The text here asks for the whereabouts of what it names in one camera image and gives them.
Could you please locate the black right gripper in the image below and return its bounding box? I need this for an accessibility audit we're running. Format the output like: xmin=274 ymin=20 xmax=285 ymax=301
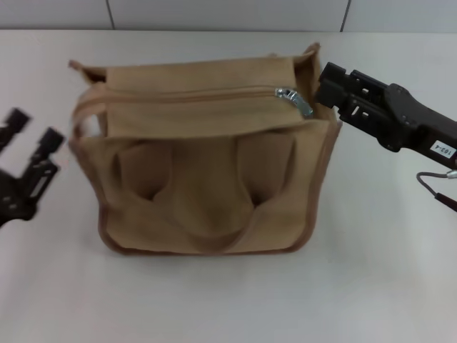
xmin=313 ymin=61 xmax=457 ymax=168

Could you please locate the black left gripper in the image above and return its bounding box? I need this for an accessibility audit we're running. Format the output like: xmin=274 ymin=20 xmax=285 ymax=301
xmin=0 ymin=108 xmax=68 ymax=229

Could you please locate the silver metal zipper pull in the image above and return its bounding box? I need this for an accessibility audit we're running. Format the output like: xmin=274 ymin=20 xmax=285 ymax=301
xmin=273 ymin=85 xmax=315 ymax=119

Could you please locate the khaki canvas food bag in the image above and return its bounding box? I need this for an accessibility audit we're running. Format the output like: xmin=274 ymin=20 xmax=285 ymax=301
xmin=67 ymin=41 xmax=343 ymax=257

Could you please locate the right gripper cable with connectors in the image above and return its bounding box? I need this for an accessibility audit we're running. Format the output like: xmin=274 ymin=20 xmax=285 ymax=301
xmin=416 ymin=170 xmax=457 ymax=212

